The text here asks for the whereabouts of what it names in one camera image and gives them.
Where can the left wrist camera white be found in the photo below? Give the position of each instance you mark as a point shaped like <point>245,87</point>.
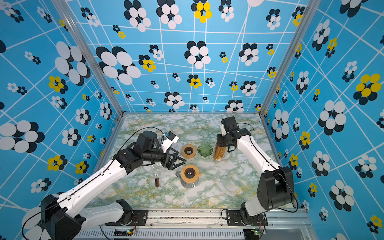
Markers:
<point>168,139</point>

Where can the aluminium front rail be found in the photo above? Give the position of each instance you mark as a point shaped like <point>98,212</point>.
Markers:
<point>207,224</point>

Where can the left aluminium corner post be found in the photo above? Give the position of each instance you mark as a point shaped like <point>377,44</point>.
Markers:
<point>78,36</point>

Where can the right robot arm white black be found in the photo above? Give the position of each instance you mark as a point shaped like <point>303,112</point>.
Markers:
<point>276,184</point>

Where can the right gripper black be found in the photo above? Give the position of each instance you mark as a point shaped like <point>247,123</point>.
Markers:
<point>220,140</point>

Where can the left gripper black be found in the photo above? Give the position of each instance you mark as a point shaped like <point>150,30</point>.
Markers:
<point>167,163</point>

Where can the green glass dripper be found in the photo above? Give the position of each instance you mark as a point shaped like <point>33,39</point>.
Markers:
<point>205,150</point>

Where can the circuit board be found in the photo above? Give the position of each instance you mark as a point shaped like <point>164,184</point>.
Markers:
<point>124,233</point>
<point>251,234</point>

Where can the aluminium corner post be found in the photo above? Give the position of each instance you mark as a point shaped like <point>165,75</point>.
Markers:
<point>310,11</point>
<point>78,36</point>

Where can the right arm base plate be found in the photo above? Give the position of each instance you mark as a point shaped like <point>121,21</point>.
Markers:
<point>239,218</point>

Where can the left circuit board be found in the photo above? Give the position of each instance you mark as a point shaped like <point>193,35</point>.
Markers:
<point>124,233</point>

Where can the right circuit board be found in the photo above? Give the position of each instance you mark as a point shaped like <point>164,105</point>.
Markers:
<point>251,234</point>

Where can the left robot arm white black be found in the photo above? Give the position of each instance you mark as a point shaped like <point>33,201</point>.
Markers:
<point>66,215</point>

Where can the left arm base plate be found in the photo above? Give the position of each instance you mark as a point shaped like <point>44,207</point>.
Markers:
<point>136,218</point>

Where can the right aluminium corner post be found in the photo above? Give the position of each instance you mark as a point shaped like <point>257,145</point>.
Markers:
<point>310,11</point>

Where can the ribbed glass carafe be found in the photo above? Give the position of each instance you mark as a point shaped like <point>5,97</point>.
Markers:
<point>189,178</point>

